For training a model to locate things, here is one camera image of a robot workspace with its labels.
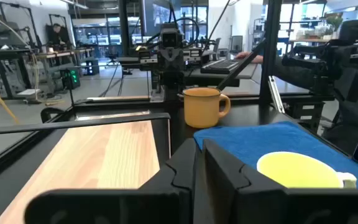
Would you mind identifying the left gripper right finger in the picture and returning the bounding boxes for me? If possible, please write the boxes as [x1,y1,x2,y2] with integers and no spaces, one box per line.
[197,138,358,224]

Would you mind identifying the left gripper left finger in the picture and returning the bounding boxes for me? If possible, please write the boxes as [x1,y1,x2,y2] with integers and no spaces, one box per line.
[24,138,198,224]

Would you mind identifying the orange speckled mug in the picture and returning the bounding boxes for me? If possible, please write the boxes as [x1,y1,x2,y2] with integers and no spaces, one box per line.
[182,87,231,129]

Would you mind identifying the pale yellow-green mug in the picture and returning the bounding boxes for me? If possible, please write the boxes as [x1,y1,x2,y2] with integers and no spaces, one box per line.
[256,151,357,189]

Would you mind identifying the light wooden shelf board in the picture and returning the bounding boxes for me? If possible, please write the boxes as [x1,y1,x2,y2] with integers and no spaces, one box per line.
[0,120,161,224]

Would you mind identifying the black labelled controller box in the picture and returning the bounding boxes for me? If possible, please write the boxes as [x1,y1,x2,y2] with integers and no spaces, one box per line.
[183,48,204,67]
[137,49,158,65]

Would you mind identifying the large dark monitor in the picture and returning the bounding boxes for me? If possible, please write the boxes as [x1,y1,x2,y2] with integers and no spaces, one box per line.
[140,0,180,37]

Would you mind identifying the black keyboard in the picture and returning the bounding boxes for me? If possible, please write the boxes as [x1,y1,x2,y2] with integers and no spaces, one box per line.
[200,58,246,75]

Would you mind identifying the black keyboard desk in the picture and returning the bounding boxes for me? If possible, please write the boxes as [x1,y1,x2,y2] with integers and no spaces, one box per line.
[185,63,258,88]

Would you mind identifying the grey office chair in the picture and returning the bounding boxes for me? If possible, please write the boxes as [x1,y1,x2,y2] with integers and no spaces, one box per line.
[229,35,244,54]

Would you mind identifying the blue microfibre cloth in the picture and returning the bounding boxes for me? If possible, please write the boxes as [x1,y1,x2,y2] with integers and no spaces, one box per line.
[193,121,358,189]

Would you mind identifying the computer tower green lights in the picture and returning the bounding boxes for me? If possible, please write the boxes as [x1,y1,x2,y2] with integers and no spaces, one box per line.
[60,68,81,90]

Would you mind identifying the person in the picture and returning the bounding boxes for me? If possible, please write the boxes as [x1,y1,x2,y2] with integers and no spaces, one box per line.
[48,23,71,50]
[235,37,358,153]

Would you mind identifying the black workshop desk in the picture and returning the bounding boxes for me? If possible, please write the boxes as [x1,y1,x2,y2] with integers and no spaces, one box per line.
[0,48,33,101]

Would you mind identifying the green potted plant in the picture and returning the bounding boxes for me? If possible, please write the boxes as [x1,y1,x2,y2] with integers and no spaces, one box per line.
[325,14,344,40]

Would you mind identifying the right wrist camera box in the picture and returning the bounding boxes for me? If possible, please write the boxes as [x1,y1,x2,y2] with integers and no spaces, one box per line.
[160,28,183,50]

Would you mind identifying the silver metal bracket strip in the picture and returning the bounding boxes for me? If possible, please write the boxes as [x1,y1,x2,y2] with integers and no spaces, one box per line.
[267,75,286,114]

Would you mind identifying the beige hanging cable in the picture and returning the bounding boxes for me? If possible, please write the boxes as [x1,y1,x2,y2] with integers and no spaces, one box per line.
[0,11,40,102]

